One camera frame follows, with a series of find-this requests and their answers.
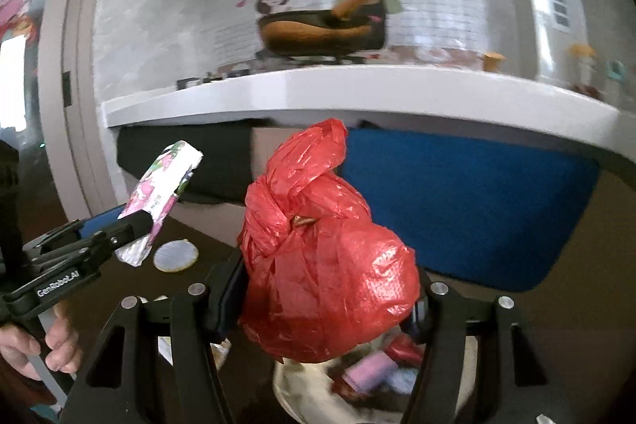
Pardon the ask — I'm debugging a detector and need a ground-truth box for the person's left hand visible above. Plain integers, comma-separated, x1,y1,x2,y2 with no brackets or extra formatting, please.
0,301,84,381

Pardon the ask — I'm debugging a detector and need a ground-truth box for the red plastic bag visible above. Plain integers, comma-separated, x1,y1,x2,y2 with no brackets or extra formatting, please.
238,118,421,364

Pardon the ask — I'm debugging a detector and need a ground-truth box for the pink white snack wrapper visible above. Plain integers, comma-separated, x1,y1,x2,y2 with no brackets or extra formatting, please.
118,140,203,267

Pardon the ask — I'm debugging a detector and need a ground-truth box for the trash bin with clear liner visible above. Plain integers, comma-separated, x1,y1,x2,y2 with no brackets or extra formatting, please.
158,323,479,424

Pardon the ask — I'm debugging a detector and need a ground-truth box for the white countertop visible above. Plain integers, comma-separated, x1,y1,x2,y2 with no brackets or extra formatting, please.
103,64,635,160

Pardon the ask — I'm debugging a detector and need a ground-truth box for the round foil lid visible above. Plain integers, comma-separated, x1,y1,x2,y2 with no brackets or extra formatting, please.
153,239,200,273

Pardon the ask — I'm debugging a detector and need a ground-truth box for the orange black wok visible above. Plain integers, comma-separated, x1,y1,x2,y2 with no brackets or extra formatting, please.
258,0,388,58

